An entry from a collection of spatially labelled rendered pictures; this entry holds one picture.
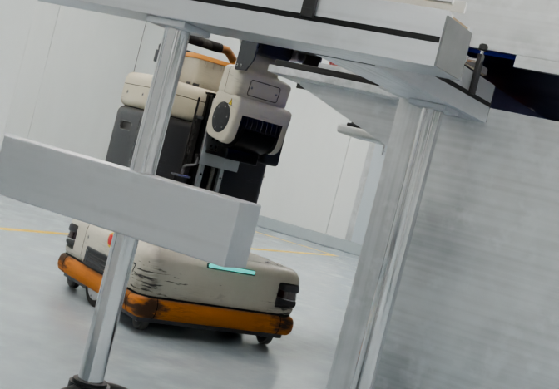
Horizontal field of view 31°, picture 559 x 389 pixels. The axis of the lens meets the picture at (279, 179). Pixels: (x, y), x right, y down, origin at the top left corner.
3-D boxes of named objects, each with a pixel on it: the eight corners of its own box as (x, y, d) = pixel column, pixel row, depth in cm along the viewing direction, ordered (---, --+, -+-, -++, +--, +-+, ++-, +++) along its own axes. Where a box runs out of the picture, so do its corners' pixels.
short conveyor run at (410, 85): (432, 111, 247) (447, 49, 246) (492, 124, 239) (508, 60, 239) (307, 52, 187) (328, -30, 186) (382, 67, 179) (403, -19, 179)
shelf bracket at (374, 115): (405, 155, 263) (418, 105, 262) (401, 153, 260) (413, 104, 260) (294, 128, 279) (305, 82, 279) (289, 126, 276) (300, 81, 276)
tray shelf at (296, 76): (508, 142, 310) (509, 135, 310) (431, 104, 249) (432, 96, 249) (368, 112, 333) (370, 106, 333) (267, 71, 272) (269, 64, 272)
